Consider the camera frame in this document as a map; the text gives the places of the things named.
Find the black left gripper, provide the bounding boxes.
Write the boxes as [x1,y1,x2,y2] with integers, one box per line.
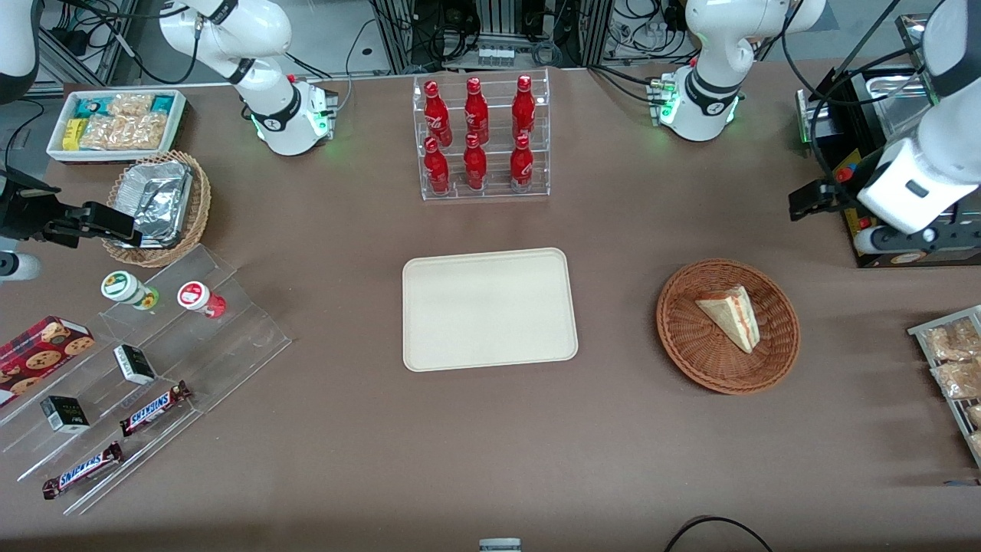
[789,179,865,224]

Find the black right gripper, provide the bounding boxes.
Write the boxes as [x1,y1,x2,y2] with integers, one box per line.
[0,169,143,248]

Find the light wicker basket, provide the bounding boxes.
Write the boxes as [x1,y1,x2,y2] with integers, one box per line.
[101,150,212,268]

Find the triangular wrapped sandwich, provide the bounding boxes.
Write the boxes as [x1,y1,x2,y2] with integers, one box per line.
[695,285,761,354]

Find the brown round wicker basket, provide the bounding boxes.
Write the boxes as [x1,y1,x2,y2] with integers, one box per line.
[656,258,801,396]

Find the cream rectangular tray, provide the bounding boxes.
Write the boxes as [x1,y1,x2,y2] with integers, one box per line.
[402,248,579,373]

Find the green lid yogurt cup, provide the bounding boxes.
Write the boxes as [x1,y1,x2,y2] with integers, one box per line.
[101,271,160,311]

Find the black countertop appliance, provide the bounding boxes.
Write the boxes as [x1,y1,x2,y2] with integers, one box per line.
[796,14,981,269]

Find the clear bag of crackers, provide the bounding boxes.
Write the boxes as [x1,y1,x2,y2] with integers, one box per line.
[80,94,171,151]

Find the red lid yogurt cup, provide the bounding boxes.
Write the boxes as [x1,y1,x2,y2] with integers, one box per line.
[177,281,227,319]

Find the white snack bin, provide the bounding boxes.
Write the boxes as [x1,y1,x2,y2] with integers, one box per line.
[46,89,189,165]

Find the small black box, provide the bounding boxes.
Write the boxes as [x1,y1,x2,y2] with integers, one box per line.
[40,395,90,435]
[113,344,157,386]

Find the red chocolate cookie box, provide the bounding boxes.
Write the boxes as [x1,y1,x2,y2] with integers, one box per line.
[0,316,96,407]

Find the clear acrylic step display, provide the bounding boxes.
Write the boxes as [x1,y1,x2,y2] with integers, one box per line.
[0,244,292,516]

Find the Snickers chocolate bar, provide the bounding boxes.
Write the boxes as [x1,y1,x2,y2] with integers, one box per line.
[120,381,192,438]
[42,441,124,501]

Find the bagged pastry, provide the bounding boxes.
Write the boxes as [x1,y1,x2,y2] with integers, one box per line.
[931,359,981,400]
[924,318,981,362]

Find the red cola bottle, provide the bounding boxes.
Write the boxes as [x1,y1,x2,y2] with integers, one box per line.
[510,133,534,192]
[463,133,488,191]
[423,80,453,148]
[424,136,451,195]
[464,77,490,145]
[512,74,536,140]

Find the clear acrylic bottle rack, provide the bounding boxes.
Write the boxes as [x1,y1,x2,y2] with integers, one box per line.
[412,69,551,202]

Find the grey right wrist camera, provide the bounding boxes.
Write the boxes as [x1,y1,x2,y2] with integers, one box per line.
[0,251,41,282]

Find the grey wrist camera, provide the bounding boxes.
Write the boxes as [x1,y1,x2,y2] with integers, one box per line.
[853,224,981,258]
[0,251,41,282]

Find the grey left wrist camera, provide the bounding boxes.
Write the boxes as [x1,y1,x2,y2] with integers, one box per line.
[853,224,981,258]

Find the black cable bundle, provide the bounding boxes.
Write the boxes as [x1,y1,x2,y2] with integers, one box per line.
[613,0,691,48]

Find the black looped cable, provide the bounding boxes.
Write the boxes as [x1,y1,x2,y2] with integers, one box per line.
[663,515,775,552]

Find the aluminium equipment frame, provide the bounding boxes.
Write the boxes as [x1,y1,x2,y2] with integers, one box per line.
[372,0,614,74]

